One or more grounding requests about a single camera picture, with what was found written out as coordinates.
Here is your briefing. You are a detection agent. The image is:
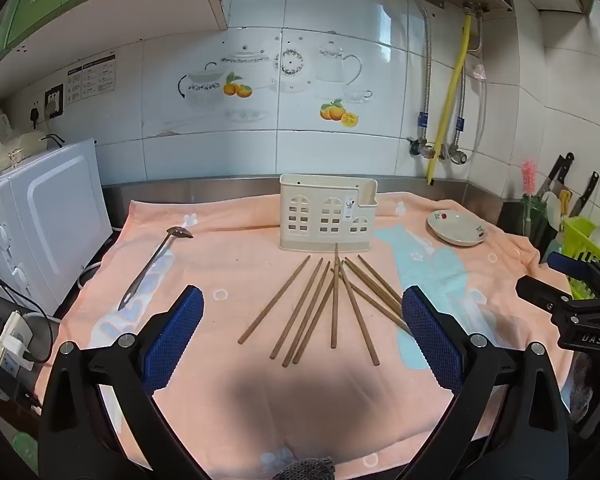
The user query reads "thin white hose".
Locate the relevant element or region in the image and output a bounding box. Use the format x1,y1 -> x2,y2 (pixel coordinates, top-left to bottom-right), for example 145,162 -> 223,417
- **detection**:
472,50 -> 489,138

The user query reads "yellow gas hose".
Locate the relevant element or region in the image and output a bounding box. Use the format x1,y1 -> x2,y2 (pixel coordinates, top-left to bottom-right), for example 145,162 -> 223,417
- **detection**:
426,12 -> 473,183

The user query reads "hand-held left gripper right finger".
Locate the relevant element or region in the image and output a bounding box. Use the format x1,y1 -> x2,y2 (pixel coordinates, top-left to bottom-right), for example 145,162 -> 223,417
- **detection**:
401,285 -> 571,480

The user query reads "black wall socket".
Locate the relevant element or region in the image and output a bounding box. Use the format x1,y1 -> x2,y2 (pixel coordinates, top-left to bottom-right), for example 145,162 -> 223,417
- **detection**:
44,85 -> 65,120

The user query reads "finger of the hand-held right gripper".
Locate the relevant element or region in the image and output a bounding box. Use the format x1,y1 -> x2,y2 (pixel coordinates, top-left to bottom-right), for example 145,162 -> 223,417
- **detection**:
516,276 -> 573,316
546,251 -> 600,296

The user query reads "wall cabinet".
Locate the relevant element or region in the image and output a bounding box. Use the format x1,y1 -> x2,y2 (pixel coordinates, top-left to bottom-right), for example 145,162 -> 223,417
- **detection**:
0,0 -> 229,86

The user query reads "white power cable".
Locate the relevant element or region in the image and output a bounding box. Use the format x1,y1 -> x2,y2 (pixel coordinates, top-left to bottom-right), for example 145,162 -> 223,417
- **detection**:
77,260 -> 103,291

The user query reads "glass jar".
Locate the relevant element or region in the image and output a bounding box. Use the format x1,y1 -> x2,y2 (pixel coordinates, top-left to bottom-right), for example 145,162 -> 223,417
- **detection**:
520,195 -> 548,243

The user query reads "peach printed towel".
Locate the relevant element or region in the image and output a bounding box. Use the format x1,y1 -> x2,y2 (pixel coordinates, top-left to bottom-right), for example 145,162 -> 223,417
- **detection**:
32,191 -> 576,480

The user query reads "white power strip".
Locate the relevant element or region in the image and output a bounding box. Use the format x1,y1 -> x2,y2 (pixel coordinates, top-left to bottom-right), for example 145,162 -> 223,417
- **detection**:
0,310 -> 35,401

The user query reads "wall instruction sticker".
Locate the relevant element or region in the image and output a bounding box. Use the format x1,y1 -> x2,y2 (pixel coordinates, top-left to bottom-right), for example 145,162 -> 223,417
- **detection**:
66,55 -> 117,106

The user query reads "cream plastic utensil holder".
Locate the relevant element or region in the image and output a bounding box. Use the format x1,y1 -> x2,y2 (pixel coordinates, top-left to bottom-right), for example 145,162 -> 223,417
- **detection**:
279,173 -> 379,252

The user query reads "white saucer with cherry print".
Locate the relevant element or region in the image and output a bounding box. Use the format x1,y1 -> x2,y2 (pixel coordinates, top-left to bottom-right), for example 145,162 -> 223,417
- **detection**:
426,209 -> 487,247

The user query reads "corrugated metal hose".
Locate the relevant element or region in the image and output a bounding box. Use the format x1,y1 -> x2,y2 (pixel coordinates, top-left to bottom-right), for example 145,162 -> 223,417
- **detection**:
410,0 -> 433,146
455,10 -> 483,148

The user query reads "green plastic dish rack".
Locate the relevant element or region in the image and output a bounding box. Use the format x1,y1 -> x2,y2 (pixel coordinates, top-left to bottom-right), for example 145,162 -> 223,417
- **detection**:
562,216 -> 600,301

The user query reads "metal slotted spoon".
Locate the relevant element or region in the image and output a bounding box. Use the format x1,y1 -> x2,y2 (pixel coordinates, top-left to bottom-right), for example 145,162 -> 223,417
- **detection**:
118,226 -> 194,312

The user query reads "person's right hand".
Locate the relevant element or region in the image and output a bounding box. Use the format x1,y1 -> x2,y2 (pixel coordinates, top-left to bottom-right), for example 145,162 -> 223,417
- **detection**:
570,355 -> 600,413

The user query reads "white plastic spoon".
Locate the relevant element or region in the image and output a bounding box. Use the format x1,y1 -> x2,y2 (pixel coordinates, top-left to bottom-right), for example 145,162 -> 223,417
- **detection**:
544,191 -> 563,231

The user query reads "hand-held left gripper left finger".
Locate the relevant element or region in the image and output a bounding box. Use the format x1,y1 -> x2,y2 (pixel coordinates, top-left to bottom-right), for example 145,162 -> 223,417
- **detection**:
39,285 -> 205,480

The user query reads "pink bottle brush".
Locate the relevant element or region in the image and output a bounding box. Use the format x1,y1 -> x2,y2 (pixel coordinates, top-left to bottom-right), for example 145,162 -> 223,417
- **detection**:
521,159 -> 538,221

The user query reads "person's left hand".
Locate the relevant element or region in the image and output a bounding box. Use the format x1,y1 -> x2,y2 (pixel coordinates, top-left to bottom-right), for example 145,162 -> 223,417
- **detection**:
285,455 -> 337,480

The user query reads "white microwave oven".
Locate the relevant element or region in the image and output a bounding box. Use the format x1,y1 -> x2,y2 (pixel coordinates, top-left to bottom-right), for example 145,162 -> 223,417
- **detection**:
0,138 -> 114,318

